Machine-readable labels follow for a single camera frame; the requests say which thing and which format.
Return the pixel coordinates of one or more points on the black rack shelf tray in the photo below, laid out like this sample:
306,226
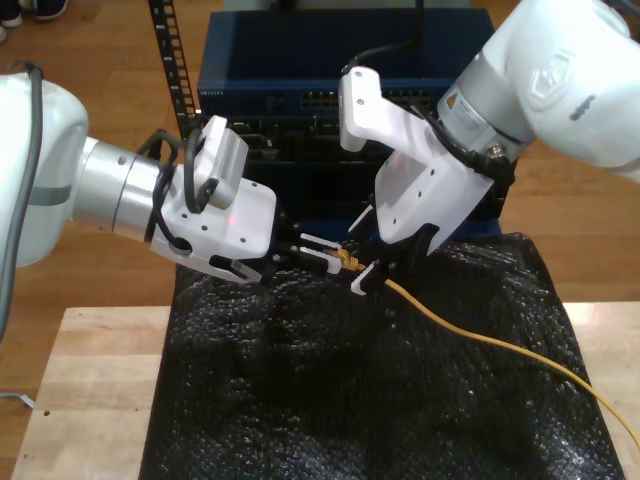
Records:
325,195

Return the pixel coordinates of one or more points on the blue rack base panel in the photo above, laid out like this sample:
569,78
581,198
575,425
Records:
475,227

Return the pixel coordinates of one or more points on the black rack server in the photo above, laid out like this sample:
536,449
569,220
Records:
300,145

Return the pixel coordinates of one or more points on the black textured mat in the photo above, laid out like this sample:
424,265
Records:
350,400

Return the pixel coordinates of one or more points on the person's foot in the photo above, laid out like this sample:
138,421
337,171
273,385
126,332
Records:
11,20
50,7
2,34

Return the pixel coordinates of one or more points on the black perforated rack post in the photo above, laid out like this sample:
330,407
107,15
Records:
172,60

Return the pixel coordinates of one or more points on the blue network switch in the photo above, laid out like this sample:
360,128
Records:
275,50

